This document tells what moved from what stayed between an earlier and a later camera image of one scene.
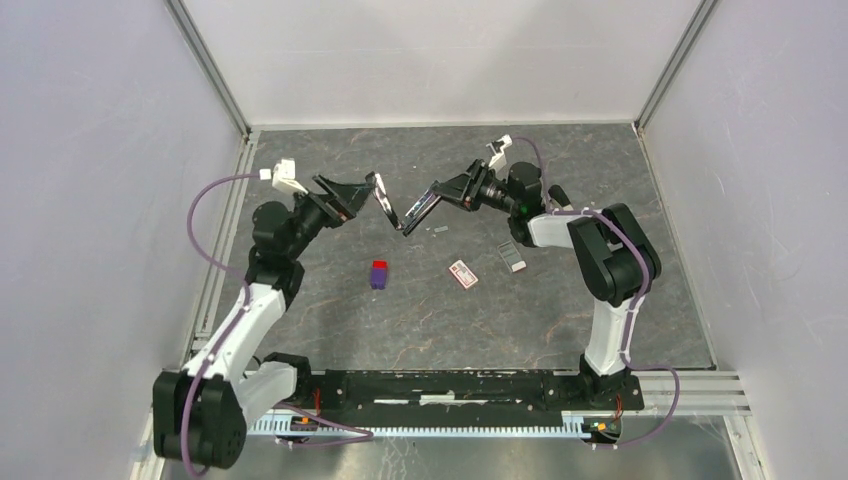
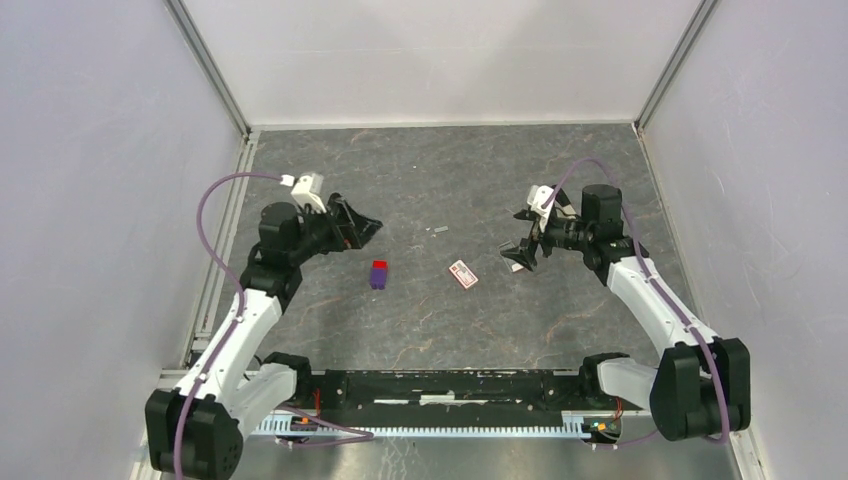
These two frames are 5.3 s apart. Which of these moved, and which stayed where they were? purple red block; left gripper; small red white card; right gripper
Moved: right gripper; left gripper
Stayed: purple red block; small red white card
